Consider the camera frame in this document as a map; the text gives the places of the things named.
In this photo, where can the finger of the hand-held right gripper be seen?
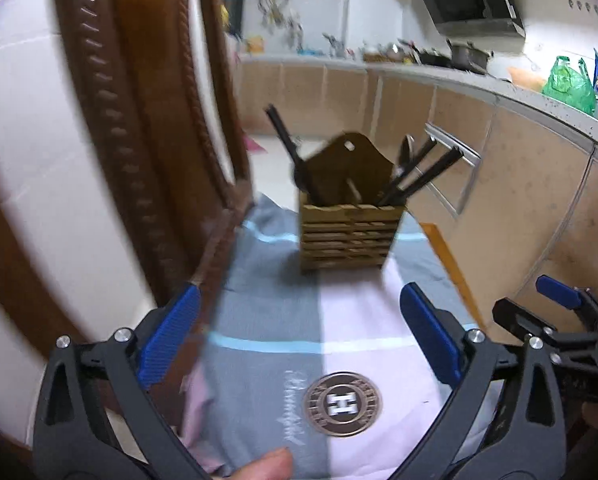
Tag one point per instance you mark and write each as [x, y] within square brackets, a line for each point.
[559, 292]
[514, 316]

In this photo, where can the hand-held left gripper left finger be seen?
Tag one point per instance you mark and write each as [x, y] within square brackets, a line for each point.
[171, 332]

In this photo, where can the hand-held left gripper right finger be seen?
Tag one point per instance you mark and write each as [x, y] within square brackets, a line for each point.
[429, 332]

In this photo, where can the wooden utensil holder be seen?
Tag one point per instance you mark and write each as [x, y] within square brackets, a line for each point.
[349, 235]

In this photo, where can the black chopstick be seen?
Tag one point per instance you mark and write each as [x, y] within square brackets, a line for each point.
[414, 165]
[300, 162]
[281, 132]
[419, 173]
[435, 173]

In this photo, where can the steel spoon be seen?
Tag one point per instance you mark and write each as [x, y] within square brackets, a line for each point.
[405, 155]

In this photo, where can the person's left hand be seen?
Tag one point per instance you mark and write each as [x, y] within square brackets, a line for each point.
[266, 465]

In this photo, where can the grey pink printed cloth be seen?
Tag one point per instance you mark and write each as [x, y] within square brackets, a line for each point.
[269, 370]

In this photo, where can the white speckled kitchen countertop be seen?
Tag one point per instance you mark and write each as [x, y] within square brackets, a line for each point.
[529, 99]

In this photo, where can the green plastic bag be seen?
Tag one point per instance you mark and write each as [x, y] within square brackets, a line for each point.
[569, 87]

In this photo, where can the pink dustpan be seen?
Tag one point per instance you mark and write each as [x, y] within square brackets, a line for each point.
[253, 144]

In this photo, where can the orange plastic bag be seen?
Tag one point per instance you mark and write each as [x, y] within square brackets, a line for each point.
[526, 79]

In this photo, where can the grey cooking pot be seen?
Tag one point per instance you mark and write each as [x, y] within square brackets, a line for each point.
[469, 57]

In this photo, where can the black frying pan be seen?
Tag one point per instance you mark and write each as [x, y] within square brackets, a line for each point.
[431, 57]

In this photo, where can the yellow box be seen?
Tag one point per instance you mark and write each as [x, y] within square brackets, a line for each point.
[255, 45]

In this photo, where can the steel faucet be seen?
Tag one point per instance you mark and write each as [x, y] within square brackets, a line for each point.
[294, 37]

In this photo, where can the row of wall hooks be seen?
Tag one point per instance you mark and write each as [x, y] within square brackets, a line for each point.
[589, 7]

